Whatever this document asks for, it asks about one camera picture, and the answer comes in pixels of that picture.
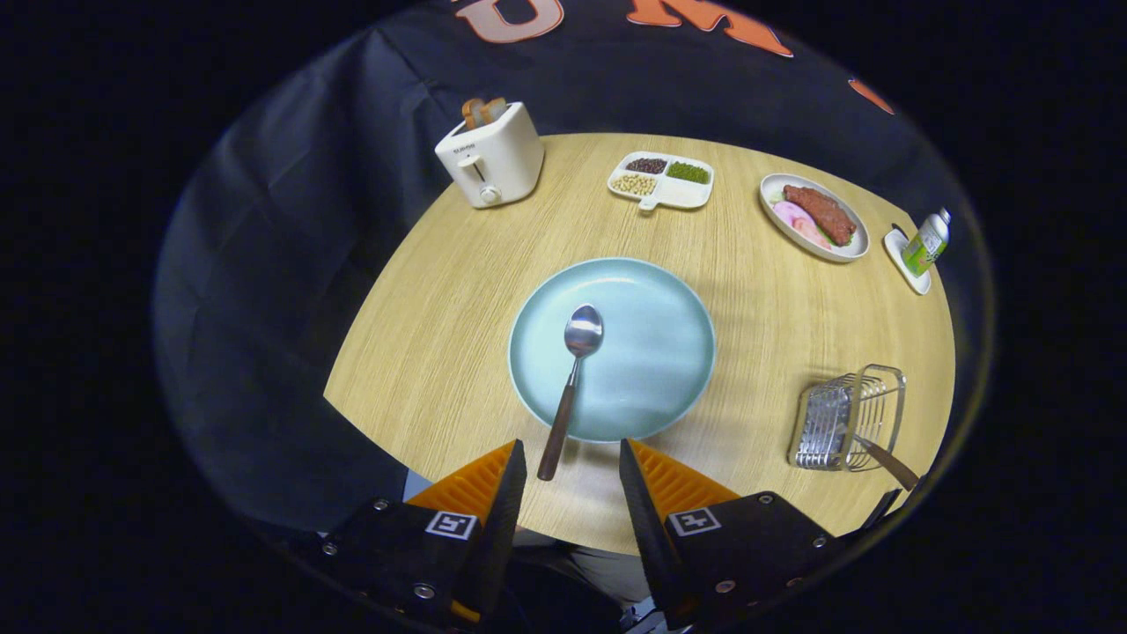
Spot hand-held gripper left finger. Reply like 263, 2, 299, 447
304, 439, 529, 630

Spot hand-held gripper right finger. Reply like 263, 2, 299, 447
619, 438, 848, 630

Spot wooden handle metal spoon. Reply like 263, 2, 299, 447
537, 304, 605, 482

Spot wooden handle metal fork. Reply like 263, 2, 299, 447
845, 423, 921, 491

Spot light blue round plate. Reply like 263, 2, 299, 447
508, 257, 717, 444

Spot clear cutlery basket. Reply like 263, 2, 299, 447
787, 364, 907, 472

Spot white divided dish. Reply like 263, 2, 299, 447
607, 151, 715, 212

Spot pink ham slices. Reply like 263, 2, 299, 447
773, 201, 833, 251

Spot white oval plate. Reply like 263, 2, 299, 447
759, 173, 871, 264

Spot black backdrop cloth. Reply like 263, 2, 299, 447
150, 0, 996, 538

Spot brown meat steak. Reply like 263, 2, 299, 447
783, 184, 858, 247

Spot small white tray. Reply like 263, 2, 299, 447
883, 225, 932, 296

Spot white toaster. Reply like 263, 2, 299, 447
434, 101, 546, 210

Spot green label bottle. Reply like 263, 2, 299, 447
901, 208, 952, 278

